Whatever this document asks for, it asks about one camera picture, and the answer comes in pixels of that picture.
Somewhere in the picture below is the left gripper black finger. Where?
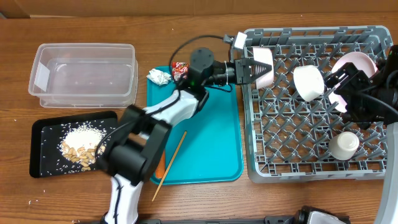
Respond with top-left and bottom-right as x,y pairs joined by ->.
253,68 -> 271,82
253,60 -> 271,69

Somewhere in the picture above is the pink bowl with food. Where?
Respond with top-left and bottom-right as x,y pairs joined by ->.
252,47 -> 274,89

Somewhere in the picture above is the large white plate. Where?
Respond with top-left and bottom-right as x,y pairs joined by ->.
328,52 -> 378,113

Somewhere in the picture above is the white bowl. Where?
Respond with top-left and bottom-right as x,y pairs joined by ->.
293,65 -> 325,102

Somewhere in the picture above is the pale green cup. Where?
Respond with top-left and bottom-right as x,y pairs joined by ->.
328,131 -> 359,161

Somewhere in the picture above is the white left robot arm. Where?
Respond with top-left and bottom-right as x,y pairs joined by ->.
95,48 -> 273,223

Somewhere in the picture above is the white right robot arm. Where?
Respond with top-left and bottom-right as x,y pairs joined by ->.
326,45 -> 397,224

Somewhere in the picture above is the grey dishwasher rack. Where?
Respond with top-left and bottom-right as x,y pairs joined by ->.
243,26 -> 393,183

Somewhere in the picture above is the red snack wrapper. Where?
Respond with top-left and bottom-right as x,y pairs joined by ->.
172,62 -> 189,81

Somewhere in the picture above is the crumpled white tissue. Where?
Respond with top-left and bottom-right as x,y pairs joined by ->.
147,68 -> 172,86

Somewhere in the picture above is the teal plastic tray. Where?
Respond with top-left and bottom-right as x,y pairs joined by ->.
163,87 -> 244,185

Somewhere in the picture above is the orange carrot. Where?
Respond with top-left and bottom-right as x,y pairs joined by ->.
155,151 -> 166,179

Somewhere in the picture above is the rice and peanuts pile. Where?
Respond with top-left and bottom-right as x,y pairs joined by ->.
58,123 -> 106,171

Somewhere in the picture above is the clear plastic bin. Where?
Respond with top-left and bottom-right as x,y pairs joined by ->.
28,43 -> 139,108

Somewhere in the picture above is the black tray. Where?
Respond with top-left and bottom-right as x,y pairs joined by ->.
29,111 -> 118,178

